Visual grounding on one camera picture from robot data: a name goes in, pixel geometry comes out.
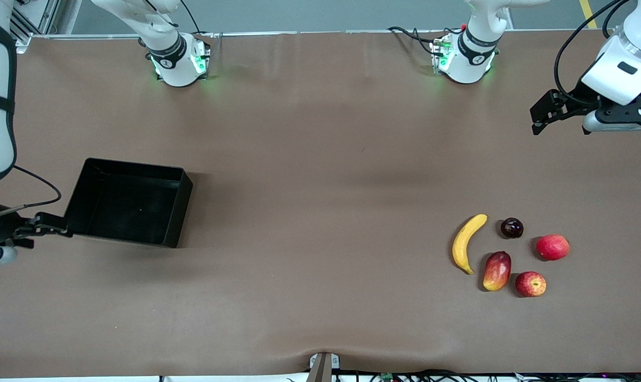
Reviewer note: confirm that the brown table mat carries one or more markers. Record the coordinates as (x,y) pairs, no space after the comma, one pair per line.
(299,239)

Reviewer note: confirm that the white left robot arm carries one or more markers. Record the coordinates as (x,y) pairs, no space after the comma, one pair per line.
(471,58)

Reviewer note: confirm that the dark purple plum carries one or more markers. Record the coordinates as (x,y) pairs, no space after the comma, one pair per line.
(511,228)

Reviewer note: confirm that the black rectangular plastic box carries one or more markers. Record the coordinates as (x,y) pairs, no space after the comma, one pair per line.
(124,207)

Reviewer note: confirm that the red yellow mango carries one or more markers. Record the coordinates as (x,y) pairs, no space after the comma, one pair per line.
(497,271)

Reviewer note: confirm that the yellow banana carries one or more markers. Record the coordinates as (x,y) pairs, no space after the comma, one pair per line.
(461,249)

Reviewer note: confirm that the red peach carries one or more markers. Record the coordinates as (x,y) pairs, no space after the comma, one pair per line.
(552,248)

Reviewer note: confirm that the grey camera pole clamp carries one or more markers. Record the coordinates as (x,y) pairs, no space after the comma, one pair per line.
(323,369)

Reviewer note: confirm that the red yellow apple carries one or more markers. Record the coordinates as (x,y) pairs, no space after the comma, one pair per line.
(530,284)

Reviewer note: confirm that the aluminium frame profile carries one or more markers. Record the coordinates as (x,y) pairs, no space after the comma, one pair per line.
(47,16)

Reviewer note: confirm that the small green circuit board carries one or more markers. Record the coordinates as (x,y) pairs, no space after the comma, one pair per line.
(386,377)

